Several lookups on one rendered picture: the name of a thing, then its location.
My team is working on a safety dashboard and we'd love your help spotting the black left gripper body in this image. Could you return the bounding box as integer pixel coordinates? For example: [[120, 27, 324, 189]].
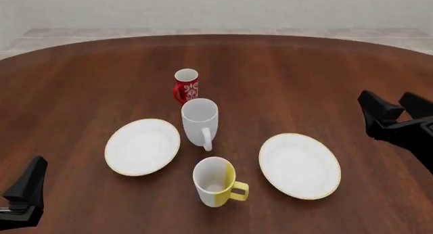
[[0, 204, 45, 223]]

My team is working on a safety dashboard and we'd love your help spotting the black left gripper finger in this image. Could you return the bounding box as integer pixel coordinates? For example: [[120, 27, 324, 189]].
[[1, 156, 48, 208]]

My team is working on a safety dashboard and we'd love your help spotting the tall white mug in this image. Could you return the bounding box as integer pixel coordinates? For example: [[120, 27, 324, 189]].
[[181, 97, 219, 152]]

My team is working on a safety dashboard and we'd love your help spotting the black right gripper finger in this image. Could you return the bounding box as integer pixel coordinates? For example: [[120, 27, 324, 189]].
[[398, 91, 433, 121], [357, 89, 405, 126]]

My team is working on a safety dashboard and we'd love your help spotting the white plate with orange rim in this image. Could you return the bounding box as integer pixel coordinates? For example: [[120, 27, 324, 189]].
[[258, 133, 342, 201], [104, 118, 181, 177]]

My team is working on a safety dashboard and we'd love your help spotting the white and yellow mug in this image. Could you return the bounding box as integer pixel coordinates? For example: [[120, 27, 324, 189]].
[[192, 156, 250, 208]]

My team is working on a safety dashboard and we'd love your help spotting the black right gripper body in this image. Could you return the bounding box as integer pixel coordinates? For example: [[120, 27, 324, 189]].
[[366, 116, 433, 145]]

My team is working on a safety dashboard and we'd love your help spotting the red patterned mug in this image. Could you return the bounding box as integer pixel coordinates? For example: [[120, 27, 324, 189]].
[[173, 68, 200, 105]]

